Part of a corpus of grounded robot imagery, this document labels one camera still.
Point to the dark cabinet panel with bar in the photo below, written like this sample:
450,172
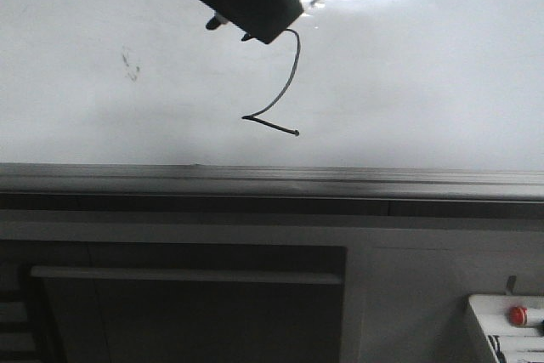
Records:
147,302

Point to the white whiteboard with aluminium frame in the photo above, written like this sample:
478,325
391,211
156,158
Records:
406,99

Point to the white marker tray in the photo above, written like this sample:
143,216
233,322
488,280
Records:
494,338

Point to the red capped marker in tray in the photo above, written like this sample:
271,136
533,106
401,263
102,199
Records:
525,317

